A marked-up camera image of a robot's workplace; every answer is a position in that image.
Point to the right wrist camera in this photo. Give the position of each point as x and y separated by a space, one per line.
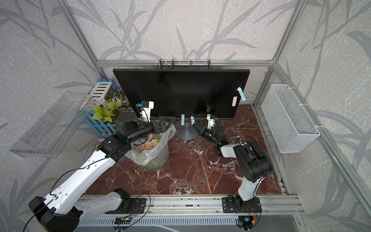
211 121

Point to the blue white picket planter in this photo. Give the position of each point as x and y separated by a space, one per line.
99 91

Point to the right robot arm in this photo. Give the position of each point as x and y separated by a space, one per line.
253 161

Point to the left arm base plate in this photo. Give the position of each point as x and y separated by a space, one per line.
132 206

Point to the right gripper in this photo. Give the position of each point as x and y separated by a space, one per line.
202 131

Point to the mesh trash bin with bag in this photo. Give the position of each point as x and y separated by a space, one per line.
153 155

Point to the aluminium front rail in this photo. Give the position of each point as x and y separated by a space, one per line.
211 205

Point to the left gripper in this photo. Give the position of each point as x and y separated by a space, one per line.
162 129

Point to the round grey monitor stand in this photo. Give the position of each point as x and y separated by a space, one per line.
185 132

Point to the blue sticky note right edge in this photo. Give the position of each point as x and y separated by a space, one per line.
242 96

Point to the white wire mesh basket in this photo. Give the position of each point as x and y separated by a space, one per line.
290 124

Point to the blue sticky note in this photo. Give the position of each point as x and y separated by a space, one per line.
192 120
182 119

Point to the black computer monitor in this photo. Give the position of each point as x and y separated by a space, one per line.
191 92

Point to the pink sticky note right side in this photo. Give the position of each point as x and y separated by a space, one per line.
234 102

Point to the small circuit board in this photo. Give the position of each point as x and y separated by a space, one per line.
122 220

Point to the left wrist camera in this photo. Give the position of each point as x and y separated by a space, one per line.
144 109

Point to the clear plastic tray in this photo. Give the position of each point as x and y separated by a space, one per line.
51 133

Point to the green artificial plant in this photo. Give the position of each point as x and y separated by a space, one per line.
111 106

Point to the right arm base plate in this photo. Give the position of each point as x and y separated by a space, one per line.
235 204

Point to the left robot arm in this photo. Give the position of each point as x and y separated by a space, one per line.
59 211

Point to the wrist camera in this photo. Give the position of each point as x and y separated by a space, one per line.
211 121
144 109

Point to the black wire rack behind monitor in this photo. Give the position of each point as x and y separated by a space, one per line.
189 64

